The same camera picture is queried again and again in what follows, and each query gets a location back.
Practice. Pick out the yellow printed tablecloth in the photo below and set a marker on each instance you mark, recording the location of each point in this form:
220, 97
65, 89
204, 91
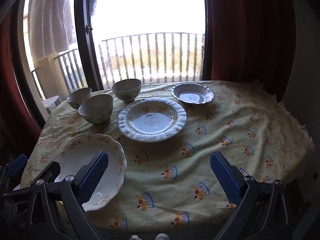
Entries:
200, 135

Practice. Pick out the white beaded rim plate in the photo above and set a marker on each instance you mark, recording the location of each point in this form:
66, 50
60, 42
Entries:
152, 120

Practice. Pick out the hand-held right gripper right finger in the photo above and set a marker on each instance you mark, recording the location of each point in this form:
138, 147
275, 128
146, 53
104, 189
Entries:
225, 180

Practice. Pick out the dark window frame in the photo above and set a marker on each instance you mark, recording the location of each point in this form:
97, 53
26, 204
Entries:
82, 42

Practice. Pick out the white yellow flower plate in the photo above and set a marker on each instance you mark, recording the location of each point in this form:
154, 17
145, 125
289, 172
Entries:
75, 155

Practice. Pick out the white shoe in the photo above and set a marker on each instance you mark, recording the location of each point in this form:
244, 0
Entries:
135, 237
161, 236

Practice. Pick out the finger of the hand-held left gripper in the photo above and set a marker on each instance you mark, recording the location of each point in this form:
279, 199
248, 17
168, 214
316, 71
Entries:
16, 163
51, 170

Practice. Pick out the red curtain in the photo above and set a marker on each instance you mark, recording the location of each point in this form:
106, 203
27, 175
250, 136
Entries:
250, 30
12, 92

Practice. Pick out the pale hanging cloth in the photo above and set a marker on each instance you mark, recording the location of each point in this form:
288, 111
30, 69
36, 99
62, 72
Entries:
50, 17

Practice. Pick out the balcony railing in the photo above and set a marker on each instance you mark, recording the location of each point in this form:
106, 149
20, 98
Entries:
150, 34

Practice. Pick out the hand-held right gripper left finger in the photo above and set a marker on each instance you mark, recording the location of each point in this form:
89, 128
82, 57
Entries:
93, 177

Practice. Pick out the white red rimmed plate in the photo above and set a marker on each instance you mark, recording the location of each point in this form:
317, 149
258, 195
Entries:
192, 95

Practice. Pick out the white plastic stool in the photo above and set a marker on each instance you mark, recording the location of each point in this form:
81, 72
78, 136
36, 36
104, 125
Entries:
51, 102

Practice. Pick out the floral ceramic bowl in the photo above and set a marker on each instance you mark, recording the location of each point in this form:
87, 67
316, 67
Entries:
96, 108
126, 90
78, 97

